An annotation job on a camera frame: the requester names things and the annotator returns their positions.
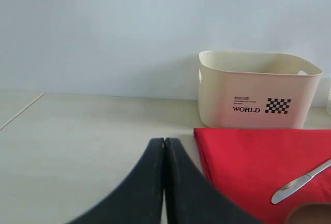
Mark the round wooden plate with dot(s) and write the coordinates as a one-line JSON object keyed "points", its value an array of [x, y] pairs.
{"points": [[310, 213]]}

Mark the cream plastic bin WORLD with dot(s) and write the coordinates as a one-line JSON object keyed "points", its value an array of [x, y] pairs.
{"points": [[255, 89]]}

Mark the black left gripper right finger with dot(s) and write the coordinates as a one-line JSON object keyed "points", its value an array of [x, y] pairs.
{"points": [[190, 198]]}

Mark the white perforated plastic basket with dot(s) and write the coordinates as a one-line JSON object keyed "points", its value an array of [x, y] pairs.
{"points": [[328, 95]]}

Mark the red scalloped tablecloth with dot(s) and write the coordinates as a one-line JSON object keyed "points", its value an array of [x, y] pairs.
{"points": [[249, 165]]}

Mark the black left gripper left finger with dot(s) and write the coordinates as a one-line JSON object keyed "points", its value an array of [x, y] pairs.
{"points": [[139, 197]]}

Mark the silver table knife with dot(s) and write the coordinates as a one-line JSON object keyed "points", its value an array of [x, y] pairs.
{"points": [[293, 186]]}

